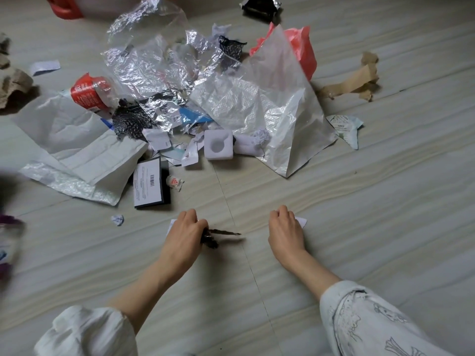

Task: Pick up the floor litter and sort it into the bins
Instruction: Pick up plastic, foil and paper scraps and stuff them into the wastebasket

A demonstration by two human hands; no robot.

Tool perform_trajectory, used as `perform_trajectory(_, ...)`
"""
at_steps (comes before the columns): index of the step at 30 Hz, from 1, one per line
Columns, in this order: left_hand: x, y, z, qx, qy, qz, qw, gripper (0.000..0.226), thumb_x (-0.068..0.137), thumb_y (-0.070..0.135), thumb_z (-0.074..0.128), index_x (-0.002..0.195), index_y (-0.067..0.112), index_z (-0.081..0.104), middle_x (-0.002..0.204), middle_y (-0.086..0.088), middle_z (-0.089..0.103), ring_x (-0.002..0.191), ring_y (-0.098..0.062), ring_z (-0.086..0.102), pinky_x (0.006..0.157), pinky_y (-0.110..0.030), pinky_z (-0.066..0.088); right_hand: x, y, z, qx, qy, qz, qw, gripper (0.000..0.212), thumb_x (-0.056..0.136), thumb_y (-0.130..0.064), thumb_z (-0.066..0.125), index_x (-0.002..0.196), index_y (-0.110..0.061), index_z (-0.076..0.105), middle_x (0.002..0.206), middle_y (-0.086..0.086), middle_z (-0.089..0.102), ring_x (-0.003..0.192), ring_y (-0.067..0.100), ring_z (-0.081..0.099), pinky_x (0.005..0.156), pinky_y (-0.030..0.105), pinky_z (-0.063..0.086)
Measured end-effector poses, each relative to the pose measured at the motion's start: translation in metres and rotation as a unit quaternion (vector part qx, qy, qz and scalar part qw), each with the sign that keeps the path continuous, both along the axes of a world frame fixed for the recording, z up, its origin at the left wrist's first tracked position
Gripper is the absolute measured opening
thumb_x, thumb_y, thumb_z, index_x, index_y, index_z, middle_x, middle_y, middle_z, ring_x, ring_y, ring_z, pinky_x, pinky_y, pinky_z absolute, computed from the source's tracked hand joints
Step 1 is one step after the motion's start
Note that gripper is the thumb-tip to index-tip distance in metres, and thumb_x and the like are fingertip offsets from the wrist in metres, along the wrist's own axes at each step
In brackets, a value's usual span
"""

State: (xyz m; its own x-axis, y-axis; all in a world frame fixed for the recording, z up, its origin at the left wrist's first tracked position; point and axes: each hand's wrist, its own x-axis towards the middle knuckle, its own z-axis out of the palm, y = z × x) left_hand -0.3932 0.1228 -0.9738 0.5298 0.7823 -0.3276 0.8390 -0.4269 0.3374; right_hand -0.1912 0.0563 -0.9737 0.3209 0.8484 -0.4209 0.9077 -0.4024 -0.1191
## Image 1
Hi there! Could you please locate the person's left hand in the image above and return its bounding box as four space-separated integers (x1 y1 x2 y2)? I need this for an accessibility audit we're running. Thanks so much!
160 208 210 273

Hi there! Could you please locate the person's right hand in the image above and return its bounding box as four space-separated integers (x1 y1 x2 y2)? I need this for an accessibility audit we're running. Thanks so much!
268 205 308 266

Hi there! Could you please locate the black patterned plastic piece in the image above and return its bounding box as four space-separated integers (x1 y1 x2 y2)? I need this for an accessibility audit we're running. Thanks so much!
112 99 153 141
199 227 242 250
218 36 248 71

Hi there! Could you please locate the small clear packet red mark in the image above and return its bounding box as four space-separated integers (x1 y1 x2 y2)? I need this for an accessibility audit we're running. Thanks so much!
166 175 186 192

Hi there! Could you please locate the black box white label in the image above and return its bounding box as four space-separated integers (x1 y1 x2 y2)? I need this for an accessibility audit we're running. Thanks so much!
132 156 172 210

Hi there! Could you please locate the white foam block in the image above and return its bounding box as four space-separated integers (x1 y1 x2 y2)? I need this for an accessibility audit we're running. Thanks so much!
203 129 235 161

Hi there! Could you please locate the white foam roll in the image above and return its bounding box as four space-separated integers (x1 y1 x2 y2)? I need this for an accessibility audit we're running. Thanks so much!
234 129 272 157

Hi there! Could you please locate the white bubble padded envelope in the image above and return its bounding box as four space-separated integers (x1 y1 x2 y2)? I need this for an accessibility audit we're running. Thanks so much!
20 129 149 207

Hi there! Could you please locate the white torn packet green print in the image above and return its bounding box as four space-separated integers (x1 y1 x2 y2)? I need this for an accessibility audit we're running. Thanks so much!
326 114 365 151

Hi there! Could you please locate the blue white torn packet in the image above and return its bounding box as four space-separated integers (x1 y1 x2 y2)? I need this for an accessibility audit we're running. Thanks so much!
179 107 215 127

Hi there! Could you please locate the large translucent plastic bag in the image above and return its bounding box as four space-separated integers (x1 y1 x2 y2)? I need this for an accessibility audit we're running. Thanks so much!
189 24 338 178

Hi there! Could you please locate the white poly mailer bag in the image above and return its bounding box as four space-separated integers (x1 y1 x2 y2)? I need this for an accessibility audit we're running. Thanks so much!
13 90 119 156

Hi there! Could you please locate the brown paper strip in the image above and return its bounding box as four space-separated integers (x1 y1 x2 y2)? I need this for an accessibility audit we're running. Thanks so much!
319 51 380 103

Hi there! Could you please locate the clear crinkled plastic bag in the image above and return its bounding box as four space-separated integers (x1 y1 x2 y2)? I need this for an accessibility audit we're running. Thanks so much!
105 0 190 99

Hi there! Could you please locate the clear bottle purple cap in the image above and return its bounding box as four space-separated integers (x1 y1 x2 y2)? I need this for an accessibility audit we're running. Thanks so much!
0 213 27 290

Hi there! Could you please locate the clear bottle red label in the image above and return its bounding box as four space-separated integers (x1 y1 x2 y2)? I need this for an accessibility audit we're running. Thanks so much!
69 72 119 114

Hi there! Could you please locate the silver foil wrapper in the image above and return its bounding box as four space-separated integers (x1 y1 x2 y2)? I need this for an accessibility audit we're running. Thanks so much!
148 29 223 134

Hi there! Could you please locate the white rectangular paper slip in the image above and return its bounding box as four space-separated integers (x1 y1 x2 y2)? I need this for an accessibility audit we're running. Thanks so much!
29 59 61 77

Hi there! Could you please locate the black snack wrapper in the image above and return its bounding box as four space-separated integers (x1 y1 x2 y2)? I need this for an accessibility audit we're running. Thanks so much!
240 0 284 22

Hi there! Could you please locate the waste basket with red bag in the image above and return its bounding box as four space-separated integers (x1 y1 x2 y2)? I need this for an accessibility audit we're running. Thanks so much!
44 0 85 21

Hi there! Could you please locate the person's left forearm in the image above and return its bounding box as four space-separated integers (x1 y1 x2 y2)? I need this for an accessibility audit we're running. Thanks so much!
107 255 186 334

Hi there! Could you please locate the person's right forearm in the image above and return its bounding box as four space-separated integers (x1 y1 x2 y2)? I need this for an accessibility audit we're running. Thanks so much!
284 250 342 303

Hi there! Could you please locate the person's printed right sleeve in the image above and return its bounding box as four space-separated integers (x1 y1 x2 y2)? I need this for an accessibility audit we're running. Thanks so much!
320 280 457 356

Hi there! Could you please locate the person's white left sleeve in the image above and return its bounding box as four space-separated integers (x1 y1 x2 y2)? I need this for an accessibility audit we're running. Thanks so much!
34 306 139 356

